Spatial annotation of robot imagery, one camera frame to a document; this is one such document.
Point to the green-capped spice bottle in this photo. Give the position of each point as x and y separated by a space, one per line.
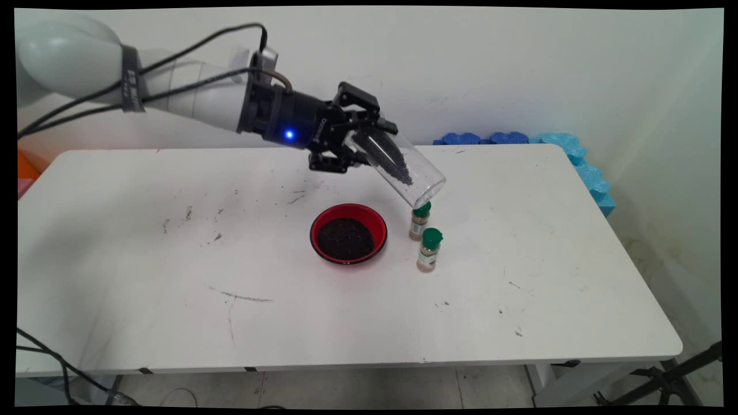
430 239
418 222

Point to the pink object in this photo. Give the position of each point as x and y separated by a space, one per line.
24 187

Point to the orange object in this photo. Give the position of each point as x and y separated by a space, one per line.
26 164

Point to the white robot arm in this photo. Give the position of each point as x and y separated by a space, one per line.
69 57

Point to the white table leg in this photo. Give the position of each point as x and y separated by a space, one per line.
539 380

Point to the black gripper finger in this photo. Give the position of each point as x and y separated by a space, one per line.
357 95
328 162

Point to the light blue foam mat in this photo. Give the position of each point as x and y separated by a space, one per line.
591 181

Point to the dark blue foam piece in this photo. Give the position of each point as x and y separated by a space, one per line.
458 139
508 138

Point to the black tripod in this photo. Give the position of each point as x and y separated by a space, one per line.
669 380

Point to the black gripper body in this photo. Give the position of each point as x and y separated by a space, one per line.
300 121

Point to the red bowl of black seeds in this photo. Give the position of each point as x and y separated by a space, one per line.
346 239

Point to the clear jar with black seeds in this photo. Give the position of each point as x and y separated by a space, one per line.
424 178

